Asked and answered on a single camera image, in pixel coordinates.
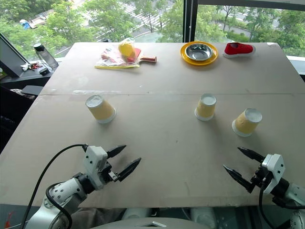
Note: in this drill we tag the red shoe with white sole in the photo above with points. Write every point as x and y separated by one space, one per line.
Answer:
238 48

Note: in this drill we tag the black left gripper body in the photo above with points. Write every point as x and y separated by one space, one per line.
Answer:
110 173

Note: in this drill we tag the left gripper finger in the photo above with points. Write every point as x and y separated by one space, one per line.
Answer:
116 150
128 169

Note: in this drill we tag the clear water bottle black lid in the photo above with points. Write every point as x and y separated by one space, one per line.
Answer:
46 56

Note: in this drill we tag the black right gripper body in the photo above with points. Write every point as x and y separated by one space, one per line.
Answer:
261 176

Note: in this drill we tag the bunch of keys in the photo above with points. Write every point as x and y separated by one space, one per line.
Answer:
33 66

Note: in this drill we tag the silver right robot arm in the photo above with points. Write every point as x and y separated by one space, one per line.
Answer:
294 198

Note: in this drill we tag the clear plastic bag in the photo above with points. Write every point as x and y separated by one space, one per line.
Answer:
112 60

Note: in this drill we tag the black side desk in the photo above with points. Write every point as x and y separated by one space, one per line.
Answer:
26 77

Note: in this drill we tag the black flat notebook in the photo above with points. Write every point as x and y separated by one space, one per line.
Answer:
32 90

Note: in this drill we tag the red table tennis paddle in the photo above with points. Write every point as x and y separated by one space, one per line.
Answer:
147 58

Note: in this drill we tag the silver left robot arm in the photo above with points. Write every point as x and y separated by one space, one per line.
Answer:
59 198

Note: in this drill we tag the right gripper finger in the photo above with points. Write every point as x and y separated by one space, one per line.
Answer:
251 153
238 177

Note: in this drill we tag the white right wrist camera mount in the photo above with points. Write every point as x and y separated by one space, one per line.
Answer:
275 170

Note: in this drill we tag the yellow paper cup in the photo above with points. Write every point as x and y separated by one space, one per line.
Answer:
101 110
206 108
246 124

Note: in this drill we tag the yellow plastic plate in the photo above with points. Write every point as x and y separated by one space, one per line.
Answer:
183 56

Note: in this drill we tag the black monitor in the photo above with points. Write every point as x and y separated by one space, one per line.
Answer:
10 57

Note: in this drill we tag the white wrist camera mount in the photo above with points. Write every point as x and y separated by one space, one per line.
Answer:
94 164
275 170

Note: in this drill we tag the yellow toy in bag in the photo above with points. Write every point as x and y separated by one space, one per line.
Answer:
126 49

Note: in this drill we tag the black window frame post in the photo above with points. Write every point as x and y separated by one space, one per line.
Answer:
190 19

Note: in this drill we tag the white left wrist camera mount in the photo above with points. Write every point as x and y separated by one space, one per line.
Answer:
94 164

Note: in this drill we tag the stainless steel bowl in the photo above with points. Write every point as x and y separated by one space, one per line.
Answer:
199 52

